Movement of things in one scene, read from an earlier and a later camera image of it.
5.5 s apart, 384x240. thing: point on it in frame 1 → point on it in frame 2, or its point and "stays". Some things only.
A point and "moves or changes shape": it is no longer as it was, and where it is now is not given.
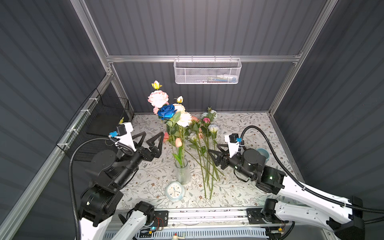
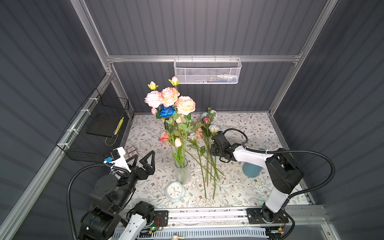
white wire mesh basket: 205,71 stays
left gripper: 154,151 → 142,174
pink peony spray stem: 158,98 moves or changes shape
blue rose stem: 168,113 moves or changes shape
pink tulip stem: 178,143 stays
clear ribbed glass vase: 183,173 stays
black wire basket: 99,117 stays
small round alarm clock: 175,191 stays
